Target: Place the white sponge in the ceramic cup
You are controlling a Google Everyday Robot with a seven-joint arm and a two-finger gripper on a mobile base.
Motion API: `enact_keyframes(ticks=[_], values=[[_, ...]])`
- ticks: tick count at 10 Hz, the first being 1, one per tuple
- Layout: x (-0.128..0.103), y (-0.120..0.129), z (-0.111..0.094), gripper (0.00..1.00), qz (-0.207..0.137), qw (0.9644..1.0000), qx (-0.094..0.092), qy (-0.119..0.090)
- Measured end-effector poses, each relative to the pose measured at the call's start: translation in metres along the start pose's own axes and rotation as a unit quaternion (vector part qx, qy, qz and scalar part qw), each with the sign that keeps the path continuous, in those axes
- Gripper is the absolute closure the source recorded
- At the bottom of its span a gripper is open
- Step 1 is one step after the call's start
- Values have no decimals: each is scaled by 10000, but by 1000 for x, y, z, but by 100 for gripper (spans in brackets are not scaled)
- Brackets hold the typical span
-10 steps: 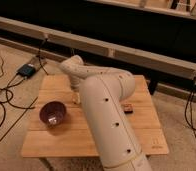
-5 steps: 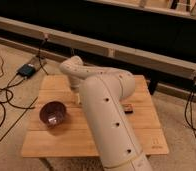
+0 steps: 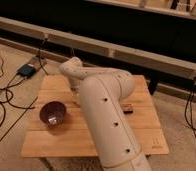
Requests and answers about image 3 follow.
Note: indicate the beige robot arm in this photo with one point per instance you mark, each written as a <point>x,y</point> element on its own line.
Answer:
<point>100,90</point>

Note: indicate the purple ceramic bowl cup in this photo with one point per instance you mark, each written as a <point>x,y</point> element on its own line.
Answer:
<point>52,113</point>

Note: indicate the dark red rectangular block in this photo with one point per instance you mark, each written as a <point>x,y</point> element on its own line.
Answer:
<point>127,108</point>

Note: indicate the wooden table top board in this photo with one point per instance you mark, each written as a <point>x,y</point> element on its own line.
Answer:
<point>72,139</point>

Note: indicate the long wooden rail beam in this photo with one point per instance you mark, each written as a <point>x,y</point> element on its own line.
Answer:
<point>137,57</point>

